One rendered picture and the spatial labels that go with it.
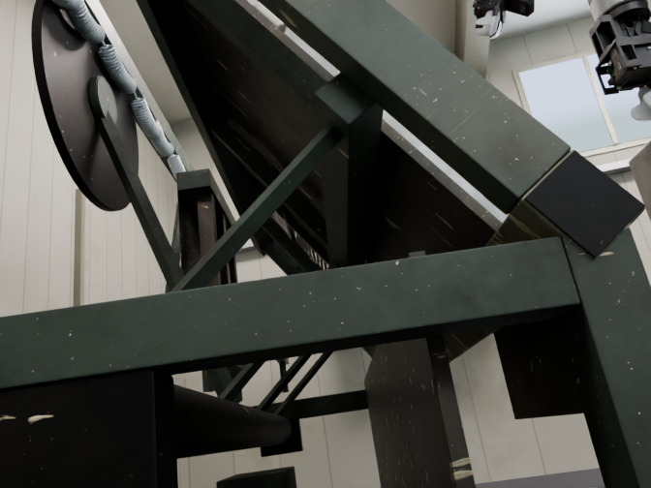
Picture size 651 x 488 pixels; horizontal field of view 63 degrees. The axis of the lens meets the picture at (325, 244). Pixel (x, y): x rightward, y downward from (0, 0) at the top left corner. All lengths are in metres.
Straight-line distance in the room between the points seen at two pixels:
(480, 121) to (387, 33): 0.19
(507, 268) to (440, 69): 0.30
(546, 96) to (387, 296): 4.77
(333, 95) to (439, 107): 0.17
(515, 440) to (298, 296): 3.94
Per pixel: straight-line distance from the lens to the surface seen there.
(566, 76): 5.50
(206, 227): 2.44
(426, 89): 0.80
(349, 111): 0.84
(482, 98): 0.80
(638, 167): 0.94
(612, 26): 1.00
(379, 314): 0.66
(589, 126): 5.27
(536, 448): 4.55
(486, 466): 4.52
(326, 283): 0.67
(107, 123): 2.10
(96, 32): 2.12
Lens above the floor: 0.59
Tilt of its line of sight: 20 degrees up
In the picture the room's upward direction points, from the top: 8 degrees counter-clockwise
